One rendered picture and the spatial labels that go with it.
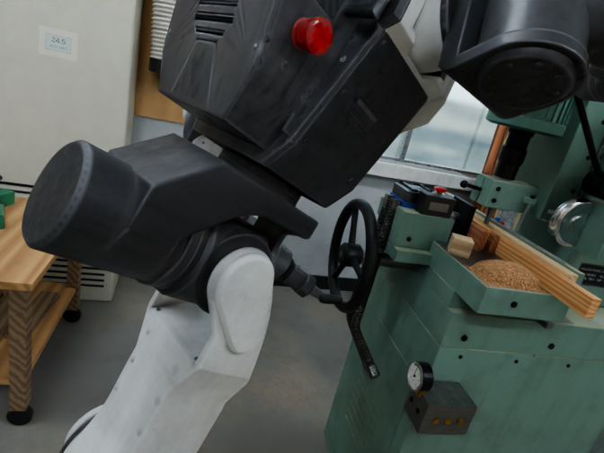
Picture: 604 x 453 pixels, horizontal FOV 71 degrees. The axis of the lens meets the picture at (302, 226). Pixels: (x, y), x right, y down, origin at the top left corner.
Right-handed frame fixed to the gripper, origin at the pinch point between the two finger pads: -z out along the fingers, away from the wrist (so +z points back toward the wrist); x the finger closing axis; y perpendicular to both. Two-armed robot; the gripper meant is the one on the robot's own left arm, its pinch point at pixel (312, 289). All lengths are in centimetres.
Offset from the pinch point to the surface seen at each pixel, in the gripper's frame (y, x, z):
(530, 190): 53, 15, -23
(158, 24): 44, -103, 79
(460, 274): 22.8, 24.7, -13.1
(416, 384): -1.4, 26.7, -19.3
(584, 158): 64, 21, -25
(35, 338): -73, -60, 41
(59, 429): -86, -42, 19
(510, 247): 36.5, 20.3, -23.8
